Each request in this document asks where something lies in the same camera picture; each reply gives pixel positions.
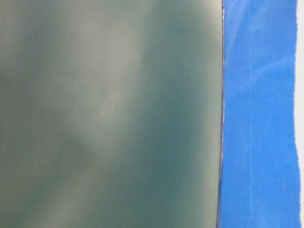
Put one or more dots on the blue table cover cloth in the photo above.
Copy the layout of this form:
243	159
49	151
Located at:
262	151

